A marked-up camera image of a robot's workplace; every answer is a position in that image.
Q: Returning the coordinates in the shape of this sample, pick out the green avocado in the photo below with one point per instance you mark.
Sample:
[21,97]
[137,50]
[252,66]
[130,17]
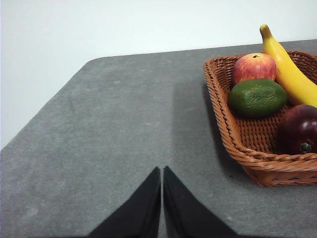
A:
[257,98]

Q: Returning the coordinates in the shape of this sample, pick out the red yellow apple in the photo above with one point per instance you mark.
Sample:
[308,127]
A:
[252,68]

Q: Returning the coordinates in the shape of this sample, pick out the brown wicker basket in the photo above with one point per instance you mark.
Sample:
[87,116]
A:
[247,138]

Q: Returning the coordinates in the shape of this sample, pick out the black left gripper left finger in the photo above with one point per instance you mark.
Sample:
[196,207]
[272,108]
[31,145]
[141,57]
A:
[141,213]

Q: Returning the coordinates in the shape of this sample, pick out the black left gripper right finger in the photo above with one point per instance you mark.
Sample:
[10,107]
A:
[188,213]

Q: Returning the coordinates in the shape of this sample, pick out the yellow banana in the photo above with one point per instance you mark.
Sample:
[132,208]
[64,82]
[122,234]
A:
[289,74]

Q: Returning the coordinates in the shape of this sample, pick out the dark purple plum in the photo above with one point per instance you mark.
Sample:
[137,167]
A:
[297,129]

